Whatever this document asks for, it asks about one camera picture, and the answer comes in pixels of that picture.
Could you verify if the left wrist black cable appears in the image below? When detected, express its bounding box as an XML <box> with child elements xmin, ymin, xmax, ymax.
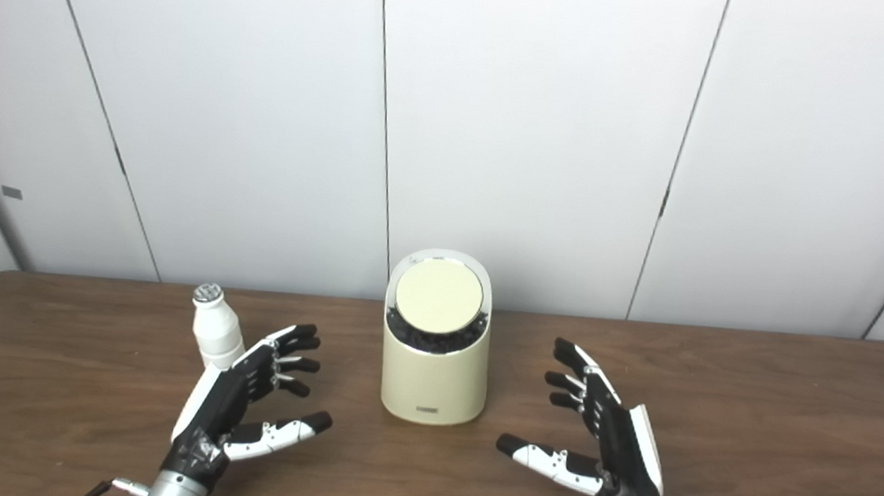
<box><xmin>78</xmin><ymin>475</ymin><xmax>152</xmax><ymax>496</ymax></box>

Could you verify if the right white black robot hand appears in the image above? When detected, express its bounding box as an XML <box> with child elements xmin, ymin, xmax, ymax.
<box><xmin>492</xmin><ymin>333</ymin><xmax>682</xmax><ymax>496</ymax></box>

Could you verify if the small white plastic bottle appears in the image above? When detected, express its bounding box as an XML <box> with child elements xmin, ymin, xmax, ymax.
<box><xmin>187</xmin><ymin>282</ymin><xmax>251</xmax><ymax>373</ymax></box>

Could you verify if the black bin liner bag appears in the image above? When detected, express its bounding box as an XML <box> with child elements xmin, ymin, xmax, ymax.
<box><xmin>384</xmin><ymin>303</ymin><xmax>489</xmax><ymax>358</ymax></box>

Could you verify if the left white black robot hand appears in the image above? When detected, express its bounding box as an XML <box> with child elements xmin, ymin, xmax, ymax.
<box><xmin>159</xmin><ymin>314</ymin><xmax>341</xmax><ymax>496</ymax></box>

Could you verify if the cream-colored plastic bin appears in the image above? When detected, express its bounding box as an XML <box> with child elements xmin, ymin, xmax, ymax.
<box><xmin>376</xmin><ymin>245</ymin><xmax>499</xmax><ymax>429</ymax></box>

